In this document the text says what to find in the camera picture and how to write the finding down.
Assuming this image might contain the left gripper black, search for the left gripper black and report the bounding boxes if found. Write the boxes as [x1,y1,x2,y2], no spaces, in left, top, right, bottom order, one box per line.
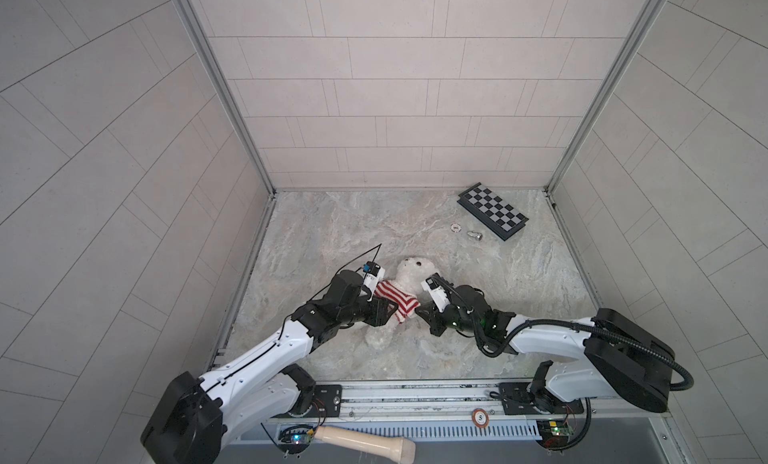
[333,292,399,328]

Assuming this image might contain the red white striped sweater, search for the red white striped sweater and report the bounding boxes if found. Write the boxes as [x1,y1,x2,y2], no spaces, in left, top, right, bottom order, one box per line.
[374,280,420,324]

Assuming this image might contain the white teddy bear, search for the white teddy bear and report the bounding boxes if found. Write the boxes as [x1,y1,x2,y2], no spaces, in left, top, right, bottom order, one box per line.
[365,257,440,350]

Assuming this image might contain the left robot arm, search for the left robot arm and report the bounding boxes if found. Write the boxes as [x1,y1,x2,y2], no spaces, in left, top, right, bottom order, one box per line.
[140,262,397,463]

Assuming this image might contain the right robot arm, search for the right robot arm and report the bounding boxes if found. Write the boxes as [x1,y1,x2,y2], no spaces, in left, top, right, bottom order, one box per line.
[416,275,694,414]

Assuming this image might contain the round red white sticker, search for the round red white sticker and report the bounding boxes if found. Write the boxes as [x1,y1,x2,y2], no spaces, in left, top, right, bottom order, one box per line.
[471,408,489,429]

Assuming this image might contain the black white checkerboard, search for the black white checkerboard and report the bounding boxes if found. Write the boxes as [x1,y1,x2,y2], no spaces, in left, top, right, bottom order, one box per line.
[458,183,528,241]

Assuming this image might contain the left green circuit board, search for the left green circuit board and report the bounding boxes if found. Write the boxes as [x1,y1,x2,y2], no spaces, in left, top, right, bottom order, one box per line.
[277,424,316,455]

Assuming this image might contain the green circuit board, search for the green circuit board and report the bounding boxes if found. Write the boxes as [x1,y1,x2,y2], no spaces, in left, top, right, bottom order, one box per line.
[277,424,316,455]
[536,420,573,449]

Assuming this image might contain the right green circuit board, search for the right green circuit board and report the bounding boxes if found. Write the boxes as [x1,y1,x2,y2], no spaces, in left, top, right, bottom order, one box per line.
[536,420,573,449]

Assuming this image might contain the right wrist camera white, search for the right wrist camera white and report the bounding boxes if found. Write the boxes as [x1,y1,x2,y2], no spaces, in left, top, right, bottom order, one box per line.
[421,273,451,313]

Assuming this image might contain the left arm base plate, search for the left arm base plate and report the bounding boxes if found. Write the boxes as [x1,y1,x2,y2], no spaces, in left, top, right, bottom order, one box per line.
[287,384,343,418]

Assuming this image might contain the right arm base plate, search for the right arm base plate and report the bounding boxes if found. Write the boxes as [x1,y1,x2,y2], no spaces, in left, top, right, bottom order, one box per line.
[490,382,585,415]

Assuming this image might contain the beige wooden handle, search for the beige wooden handle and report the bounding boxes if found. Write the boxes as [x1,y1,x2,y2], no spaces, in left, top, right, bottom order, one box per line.
[314,426,416,464]

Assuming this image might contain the aluminium front rail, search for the aluminium front rail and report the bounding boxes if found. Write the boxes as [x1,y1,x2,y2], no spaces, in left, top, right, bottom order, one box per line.
[231,379,650,444]

